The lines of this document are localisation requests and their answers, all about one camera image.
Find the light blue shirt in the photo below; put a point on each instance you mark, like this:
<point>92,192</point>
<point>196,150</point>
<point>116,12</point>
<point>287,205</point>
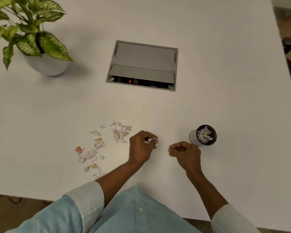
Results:
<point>126,213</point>

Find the person's left forearm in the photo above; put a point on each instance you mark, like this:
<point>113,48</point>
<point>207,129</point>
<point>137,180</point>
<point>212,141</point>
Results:
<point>111,178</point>

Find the person's left hand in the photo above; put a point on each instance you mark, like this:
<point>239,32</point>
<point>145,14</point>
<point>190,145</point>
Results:
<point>138,150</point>

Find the person's right hand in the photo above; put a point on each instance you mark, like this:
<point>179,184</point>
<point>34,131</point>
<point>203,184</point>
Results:
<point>188,155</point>

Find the black round cup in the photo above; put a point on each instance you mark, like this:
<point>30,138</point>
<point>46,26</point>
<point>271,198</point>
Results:
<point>203,137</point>

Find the green variegated leafy plant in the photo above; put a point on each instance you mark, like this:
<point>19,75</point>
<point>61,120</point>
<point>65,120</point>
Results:
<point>26,29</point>

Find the white plant pot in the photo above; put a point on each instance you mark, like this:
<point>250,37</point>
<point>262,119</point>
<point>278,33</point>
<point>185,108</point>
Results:
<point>47,64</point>

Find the person's left fingers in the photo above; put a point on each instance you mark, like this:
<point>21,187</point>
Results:
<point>149,140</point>

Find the person's right forearm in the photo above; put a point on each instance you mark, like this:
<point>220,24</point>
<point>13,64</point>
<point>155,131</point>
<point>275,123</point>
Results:
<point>207,191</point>

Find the pile of torn paper bits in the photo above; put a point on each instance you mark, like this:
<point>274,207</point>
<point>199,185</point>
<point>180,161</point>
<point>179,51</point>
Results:
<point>100,145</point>

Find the white paper scrap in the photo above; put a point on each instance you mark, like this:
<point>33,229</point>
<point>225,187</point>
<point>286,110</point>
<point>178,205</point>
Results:
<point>153,141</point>

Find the person's right fingers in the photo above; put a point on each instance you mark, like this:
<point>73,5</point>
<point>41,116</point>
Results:
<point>177,149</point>

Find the paper bits in cup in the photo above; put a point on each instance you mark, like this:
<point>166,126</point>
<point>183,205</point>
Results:
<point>205,135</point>

